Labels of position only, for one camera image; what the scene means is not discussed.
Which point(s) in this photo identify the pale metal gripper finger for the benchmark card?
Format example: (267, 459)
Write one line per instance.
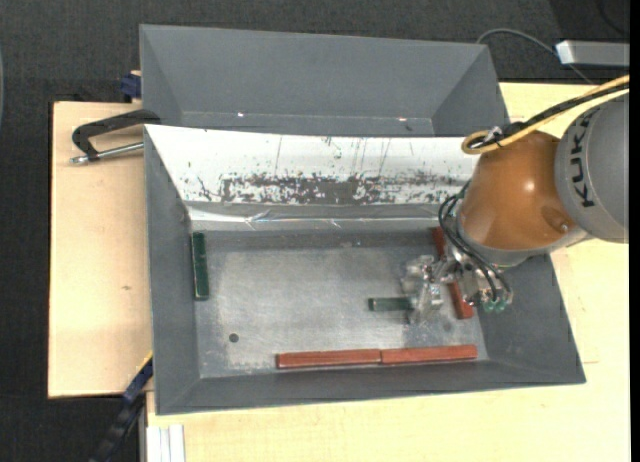
(429, 304)
(417, 274)

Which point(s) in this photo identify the red-brown flat block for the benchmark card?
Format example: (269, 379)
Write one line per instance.
(327, 359)
(430, 354)
(461, 304)

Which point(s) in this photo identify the dark green flat block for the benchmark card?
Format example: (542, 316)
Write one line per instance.
(387, 304)
(200, 265)

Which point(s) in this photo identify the grey metal bin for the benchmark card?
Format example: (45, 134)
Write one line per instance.
(310, 80)

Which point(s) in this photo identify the pale wood flat board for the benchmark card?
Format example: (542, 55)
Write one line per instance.
(95, 250)

